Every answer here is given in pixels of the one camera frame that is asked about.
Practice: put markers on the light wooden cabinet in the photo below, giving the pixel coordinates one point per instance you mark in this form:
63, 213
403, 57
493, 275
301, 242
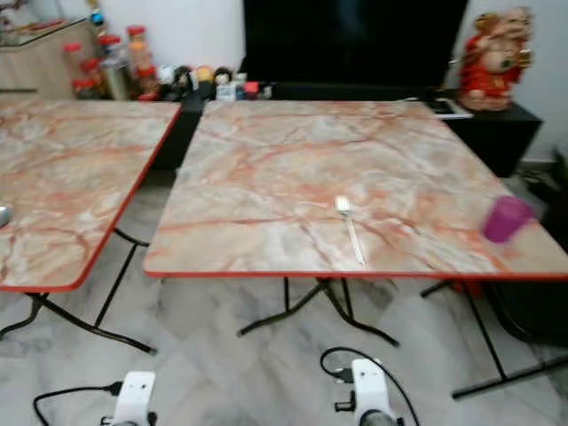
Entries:
40, 64

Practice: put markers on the red and gold figurine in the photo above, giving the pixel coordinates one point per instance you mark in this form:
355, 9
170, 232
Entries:
493, 69

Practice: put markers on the marble-top folding table black legs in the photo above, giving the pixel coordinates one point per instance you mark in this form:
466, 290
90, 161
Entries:
337, 164
71, 169

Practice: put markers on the black flat-screen television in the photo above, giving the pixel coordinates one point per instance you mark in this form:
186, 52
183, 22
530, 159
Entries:
351, 37

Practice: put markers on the yellow-headed small doll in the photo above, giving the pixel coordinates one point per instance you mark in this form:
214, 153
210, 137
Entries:
204, 80

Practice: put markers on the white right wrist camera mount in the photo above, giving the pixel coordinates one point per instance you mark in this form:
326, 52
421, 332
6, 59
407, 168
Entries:
371, 387

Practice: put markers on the white flat device on console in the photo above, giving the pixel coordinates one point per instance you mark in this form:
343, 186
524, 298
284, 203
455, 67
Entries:
449, 108

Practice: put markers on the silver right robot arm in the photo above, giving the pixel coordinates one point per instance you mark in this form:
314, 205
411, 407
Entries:
380, 419

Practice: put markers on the purple plastic cup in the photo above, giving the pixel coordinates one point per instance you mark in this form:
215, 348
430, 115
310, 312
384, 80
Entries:
507, 220

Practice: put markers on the black-haired small doll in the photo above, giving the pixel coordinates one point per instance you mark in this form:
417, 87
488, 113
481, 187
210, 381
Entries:
224, 84

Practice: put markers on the tall red-lidded snack jar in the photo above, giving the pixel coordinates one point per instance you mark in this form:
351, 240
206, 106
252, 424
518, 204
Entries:
138, 50

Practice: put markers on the red-lidded clear jar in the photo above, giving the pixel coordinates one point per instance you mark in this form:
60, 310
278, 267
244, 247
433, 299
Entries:
73, 60

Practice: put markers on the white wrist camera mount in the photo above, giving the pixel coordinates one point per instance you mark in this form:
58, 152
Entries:
371, 387
135, 396

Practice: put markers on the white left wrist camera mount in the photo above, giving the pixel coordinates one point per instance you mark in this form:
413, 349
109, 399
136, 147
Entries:
135, 396

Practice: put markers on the black round bin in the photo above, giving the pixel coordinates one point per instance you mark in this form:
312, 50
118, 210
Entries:
528, 312

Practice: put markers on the silver metal fork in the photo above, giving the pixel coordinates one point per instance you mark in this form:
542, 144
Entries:
353, 232

